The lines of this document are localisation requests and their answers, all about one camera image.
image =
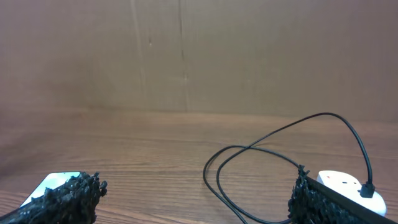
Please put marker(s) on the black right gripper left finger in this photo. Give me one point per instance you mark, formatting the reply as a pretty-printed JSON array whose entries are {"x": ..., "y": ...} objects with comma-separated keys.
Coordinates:
[{"x": 74, "y": 202}]

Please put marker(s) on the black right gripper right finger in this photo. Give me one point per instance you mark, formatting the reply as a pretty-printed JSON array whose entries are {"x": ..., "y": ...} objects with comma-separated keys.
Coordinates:
[{"x": 313, "y": 203}]

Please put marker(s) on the blue Galaxy smartphone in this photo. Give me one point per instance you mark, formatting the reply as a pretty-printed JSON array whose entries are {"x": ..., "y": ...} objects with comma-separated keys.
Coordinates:
[{"x": 51, "y": 181}]

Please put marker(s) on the white charger plug adapter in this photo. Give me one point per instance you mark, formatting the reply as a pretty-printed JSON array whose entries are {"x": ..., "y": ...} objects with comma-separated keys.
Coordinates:
[{"x": 350, "y": 187}]

